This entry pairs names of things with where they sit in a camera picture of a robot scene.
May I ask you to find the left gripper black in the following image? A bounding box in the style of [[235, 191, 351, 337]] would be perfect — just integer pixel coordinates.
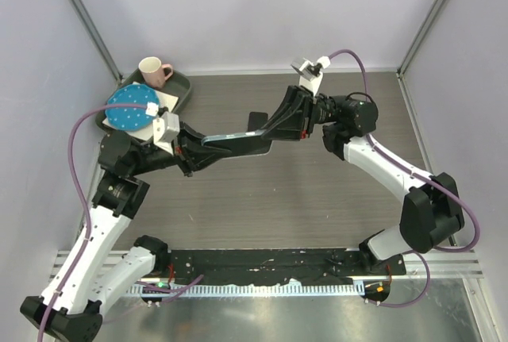
[[132, 119, 231, 175]]

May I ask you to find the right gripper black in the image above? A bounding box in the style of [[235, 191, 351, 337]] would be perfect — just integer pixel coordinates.
[[258, 86, 350, 143]]

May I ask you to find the purple smartphone black screen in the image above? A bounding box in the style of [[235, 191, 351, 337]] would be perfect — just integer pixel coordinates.
[[247, 112, 268, 132]]

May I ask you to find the clear phone case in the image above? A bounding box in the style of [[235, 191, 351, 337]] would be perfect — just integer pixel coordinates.
[[202, 130, 263, 146]]

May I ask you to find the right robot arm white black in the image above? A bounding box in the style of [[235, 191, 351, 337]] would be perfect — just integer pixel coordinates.
[[262, 86, 464, 275]]

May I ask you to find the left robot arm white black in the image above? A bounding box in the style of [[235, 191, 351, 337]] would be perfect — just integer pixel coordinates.
[[20, 124, 233, 341]]

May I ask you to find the dark green tray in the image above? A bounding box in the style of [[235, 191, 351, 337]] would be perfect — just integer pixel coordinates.
[[118, 69, 193, 114]]

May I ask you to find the blue dotted plate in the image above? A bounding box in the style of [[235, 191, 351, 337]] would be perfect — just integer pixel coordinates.
[[105, 84, 160, 132]]

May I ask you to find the pink mug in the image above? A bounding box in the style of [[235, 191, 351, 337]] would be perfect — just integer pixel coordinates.
[[138, 56, 174, 89]]

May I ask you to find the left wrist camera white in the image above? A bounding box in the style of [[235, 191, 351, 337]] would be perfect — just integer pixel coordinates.
[[152, 112, 180, 156]]

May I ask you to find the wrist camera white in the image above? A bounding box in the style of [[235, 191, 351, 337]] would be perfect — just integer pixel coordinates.
[[291, 56, 331, 96], [152, 112, 180, 156]]

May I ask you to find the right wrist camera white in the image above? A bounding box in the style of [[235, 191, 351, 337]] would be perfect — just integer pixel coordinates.
[[291, 56, 331, 96]]

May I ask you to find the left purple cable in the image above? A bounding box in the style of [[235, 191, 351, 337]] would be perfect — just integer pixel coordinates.
[[37, 102, 206, 342]]

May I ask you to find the purple cable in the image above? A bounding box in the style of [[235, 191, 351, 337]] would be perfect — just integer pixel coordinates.
[[327, 48, 483, 308], [37, 102, 206, 342]]

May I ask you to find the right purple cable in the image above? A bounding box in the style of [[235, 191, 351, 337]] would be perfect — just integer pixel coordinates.
[[327, 48, 483, 308]]

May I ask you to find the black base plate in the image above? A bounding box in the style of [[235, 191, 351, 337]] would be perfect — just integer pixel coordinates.
[[142, 248, 406, 286]]

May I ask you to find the slotted cable duct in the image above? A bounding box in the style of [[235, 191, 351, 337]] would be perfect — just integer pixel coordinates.
[[126, 281, 366, 298]]

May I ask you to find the aluminium frame rail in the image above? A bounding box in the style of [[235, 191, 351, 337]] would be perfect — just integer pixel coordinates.
[[49, 250, 484, 279]]

